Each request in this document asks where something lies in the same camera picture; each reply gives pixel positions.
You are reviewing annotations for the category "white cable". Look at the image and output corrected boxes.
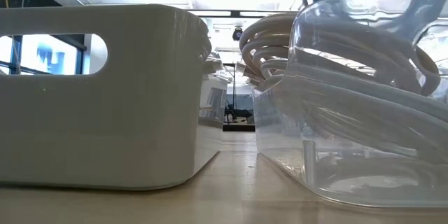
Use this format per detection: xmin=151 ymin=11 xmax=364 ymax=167
xmin=234 ymin=57 xmax=448 ymax=169

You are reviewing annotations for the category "beige cable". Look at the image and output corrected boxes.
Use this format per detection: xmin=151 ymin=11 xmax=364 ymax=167
xmin=239 ymin=13 xmax=443 ymax=98

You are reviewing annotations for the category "black round hanging device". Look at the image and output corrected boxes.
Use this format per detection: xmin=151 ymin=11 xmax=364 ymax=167
xmin=231 ymin=26 xmax=245 ymax=42

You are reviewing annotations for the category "distant black workstation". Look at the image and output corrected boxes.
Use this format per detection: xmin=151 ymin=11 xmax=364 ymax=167
xmin=223 ymin=63 xmax=256 ymax=132

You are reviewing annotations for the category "clear plastic handled bin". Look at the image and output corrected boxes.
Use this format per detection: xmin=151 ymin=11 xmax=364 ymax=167
xmin=251 ymin=0 xmax=448 ymax=209

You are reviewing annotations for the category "grey plastic handled bin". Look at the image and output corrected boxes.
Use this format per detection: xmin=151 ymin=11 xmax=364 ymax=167
xmin=0 ymin=3 xmax=230 ymax=192

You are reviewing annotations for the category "window with dark frame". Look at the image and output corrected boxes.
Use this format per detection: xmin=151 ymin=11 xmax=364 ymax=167
xmin=0 ymin=34 xmax=87 ymax=76

